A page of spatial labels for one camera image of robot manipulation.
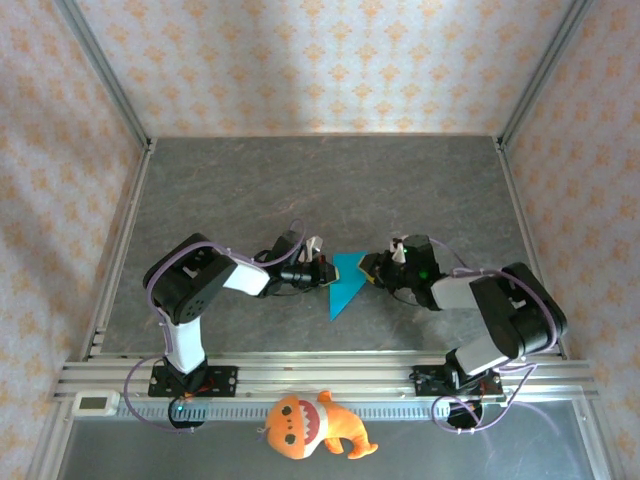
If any blue cloth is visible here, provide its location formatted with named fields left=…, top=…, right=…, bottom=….
left=328, top=249, right=370, bottom=321

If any orange shark plush toy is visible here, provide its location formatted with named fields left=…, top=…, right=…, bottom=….
left=255, top=389, right=380, bottom=461

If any small white display device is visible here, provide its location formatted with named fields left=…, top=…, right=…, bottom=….
left=71, top=390, right=121, bottom=417

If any aluminium mounting rail beam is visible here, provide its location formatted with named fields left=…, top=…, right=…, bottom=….
left=52, top=351, right=599, bottom=404

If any aluminium table side rail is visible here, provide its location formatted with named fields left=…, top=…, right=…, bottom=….
left=79, top=138, right=159, bottom=361
left=493, top=135, right=571, bottom=361

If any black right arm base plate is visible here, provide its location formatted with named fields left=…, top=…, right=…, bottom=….
left=410, top=364, right=505, bottom=400

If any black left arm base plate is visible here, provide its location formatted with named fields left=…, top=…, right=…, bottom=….
left=148, top=365, right=239, bottom=399

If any black round cable port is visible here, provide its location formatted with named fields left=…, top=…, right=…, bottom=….
left=446, top=399, right=485, bottom=432
left=167, top=397, right=207, bottom=432

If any aluminium frame post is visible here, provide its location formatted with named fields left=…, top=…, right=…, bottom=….
left=53, top=0, right=154, bottom=151
left=492, top=0, right=599, bottom=151

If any aluminium frame leg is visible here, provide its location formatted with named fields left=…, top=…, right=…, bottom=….
left=569, top=398, right=629, bottom=480
left=24, top=399, right=76, bottom=480

